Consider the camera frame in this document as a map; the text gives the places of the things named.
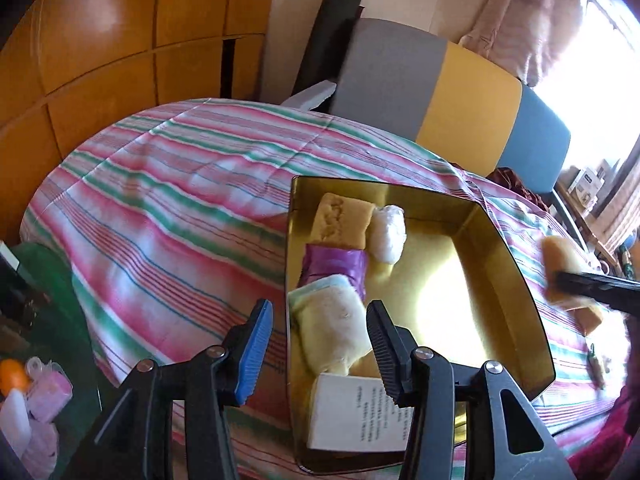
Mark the cream roll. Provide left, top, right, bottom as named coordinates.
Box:
left=289, top=274, right=373, bottom=377

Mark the wooden side table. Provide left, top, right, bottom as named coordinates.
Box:
left=555, top=180, right=621, bottom=266

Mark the clear container of pink items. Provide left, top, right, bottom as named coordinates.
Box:
left=22, top=357, right=73, bottom=478

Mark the dark red cloth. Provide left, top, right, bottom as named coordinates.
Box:
left=487, top=167, right=556, bottom=216

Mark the white carton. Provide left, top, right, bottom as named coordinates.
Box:
left=567, top=167, right=606, bottom=211

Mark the yellow green snack packet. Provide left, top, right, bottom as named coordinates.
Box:
left=587, top=342, right=608, bottom=391

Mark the gold tin box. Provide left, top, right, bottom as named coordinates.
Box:
left=284, top=176, right=557, bottom=476

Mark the wooden wardrobe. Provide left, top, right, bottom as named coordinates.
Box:
left=0, top=0, right=281, bottom=246

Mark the striped tablecloth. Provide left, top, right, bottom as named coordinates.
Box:
left=20, top=97, right=631, bottom=480

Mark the purple foil packet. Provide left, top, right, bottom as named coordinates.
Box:
left=299, top=244, right=370, bottom=298

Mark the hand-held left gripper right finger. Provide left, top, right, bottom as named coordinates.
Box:
left=366, top=300, right=578, bottom=480

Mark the grey yellow blue chair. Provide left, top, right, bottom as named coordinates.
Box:
left=282, top=17, right=591, bottom=261

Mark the pink checked curtain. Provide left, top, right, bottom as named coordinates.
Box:
left=595, top=125, right=640, bottom=256

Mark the black rolled mat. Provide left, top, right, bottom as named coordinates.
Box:
left=292, top=0, right=366, bottom=101

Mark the orange round object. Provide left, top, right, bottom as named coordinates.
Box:
left=0, top=358, right=32, bottom=396

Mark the white plastic bottle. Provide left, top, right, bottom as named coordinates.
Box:
left=0, top=390, right=32, bottom=456

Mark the dark green cloth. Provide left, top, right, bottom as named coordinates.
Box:
left=0, top=242, right=121, bottom=480

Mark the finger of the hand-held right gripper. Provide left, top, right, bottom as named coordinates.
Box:
left=550, top=270, right=640, bottom=318

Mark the pink patterned curtain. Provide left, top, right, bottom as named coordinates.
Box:
left=457, top=0, right=586, bottom=86

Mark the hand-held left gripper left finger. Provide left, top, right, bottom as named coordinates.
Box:
left=62, top=299, right=275, bottom=480

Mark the person's red clothing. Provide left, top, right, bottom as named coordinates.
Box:
left=570, top=380, right=640, bottom=480

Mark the white ball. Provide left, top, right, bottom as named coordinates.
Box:
left=367, top=205, right=406, bottom=266

